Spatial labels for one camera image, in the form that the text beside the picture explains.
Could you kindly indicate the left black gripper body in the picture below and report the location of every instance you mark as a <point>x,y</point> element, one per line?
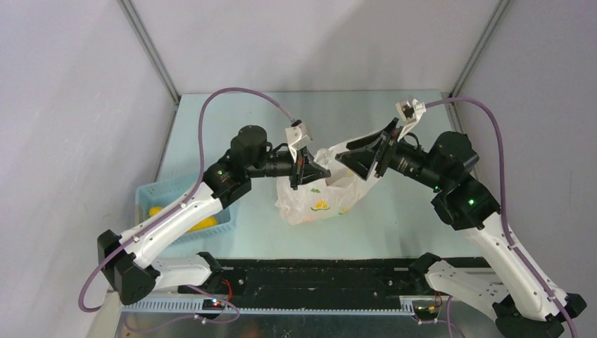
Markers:
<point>296,172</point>

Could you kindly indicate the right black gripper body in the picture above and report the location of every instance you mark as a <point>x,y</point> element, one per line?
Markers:
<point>388,152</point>

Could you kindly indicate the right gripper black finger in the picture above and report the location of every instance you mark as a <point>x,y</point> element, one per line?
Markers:
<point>361,161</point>
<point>371,138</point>

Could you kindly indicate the white plastic bag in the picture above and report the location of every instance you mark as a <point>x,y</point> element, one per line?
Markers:
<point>325,198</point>

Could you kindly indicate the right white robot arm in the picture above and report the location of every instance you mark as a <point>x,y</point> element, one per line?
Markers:
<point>525,303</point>

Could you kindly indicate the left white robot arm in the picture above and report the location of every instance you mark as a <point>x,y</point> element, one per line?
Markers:
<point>130,260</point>

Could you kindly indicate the fake yellow mango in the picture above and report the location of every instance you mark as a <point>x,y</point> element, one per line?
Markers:
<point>205,223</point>

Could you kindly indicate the fake yellow lemon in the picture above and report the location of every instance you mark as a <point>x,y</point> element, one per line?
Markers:
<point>154,210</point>

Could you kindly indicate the light blue plastic basket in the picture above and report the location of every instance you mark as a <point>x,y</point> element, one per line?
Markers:
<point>165,192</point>

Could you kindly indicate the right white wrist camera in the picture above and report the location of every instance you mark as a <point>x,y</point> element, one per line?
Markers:
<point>410,112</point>

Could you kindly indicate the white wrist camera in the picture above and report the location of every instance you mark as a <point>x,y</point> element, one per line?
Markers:
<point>410,112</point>
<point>297,138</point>

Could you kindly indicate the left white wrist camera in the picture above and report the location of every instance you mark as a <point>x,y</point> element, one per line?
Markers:
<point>297,138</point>

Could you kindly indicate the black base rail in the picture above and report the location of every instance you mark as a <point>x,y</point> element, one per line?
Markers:
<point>317,284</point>

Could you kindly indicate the right aluminium frame post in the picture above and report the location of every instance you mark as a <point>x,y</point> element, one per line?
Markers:
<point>489,30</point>

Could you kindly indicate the aluminium frame post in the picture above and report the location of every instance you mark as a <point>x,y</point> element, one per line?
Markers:
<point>139,29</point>
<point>489,30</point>

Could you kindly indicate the left aluminium frame post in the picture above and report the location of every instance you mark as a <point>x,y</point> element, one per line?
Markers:
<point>139,29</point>

